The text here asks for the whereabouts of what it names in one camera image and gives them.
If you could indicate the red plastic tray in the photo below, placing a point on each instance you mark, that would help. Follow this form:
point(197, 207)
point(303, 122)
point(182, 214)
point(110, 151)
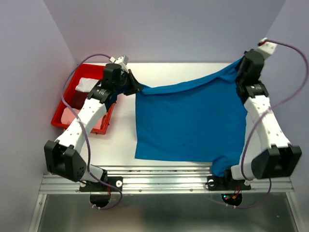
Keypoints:
point(87, 71)

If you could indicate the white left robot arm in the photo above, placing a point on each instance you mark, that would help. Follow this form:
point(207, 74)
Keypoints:
point(62, 155)

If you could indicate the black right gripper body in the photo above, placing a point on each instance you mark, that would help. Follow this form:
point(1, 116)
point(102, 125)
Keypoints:
point(239, 78)

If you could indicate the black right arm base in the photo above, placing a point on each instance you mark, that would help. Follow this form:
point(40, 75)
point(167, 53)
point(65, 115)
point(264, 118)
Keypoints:
point(225, 183)

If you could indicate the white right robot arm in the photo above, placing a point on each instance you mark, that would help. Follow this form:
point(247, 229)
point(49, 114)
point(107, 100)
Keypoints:
point(267, 152)

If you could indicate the white rolled t shirt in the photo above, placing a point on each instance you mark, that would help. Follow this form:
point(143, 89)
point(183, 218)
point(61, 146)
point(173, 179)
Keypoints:
point(85, 84)

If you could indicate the maroon rolled t shirt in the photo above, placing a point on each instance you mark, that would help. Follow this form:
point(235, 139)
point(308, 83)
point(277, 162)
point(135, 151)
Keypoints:
point(78, 100)

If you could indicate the blue t shirt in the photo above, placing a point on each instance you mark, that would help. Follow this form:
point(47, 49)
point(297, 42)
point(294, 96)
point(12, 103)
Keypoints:
point(201, 120)

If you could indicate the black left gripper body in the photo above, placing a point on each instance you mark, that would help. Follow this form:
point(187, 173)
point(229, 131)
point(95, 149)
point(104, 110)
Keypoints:
point(126, 85)

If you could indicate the aluminium frame rail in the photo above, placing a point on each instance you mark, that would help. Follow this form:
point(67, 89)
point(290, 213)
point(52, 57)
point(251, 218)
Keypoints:
point(159, 179)

